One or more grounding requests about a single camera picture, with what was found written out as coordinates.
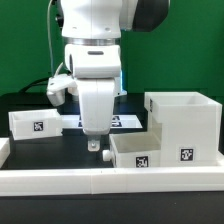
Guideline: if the black cable bundle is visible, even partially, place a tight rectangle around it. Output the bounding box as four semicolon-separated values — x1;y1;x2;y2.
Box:
19;76;54;94

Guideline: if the white obstacle fence frame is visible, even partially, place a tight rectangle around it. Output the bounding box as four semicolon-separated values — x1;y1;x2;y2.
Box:
0;138;224;196

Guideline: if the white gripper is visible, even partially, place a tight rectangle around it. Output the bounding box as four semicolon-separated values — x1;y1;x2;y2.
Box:
65;44;121;151

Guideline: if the white tag marker sheet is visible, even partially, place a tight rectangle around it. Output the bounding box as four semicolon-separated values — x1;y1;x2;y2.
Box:
61;115;142;129

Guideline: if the white cable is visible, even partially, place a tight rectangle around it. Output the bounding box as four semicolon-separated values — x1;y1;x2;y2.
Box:
47;0;56;81

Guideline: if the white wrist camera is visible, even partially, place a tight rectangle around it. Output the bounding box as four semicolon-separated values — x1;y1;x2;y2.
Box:
47;74;78;106

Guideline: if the white drawer cabinet box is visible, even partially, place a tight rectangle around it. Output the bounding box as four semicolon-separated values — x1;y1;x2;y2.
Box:
144;92;222;167

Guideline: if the white drawer front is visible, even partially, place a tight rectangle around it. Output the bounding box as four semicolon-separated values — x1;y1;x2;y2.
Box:
102;132;161;168

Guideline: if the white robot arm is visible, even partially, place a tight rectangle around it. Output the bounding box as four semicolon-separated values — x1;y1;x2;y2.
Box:
60;0;170;151

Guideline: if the white drawer rear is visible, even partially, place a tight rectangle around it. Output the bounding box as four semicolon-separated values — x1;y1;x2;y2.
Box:
8;109;62;140

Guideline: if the white drawer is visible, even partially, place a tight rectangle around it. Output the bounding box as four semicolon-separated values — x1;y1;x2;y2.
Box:
102;132;161;168
8;109;62;140

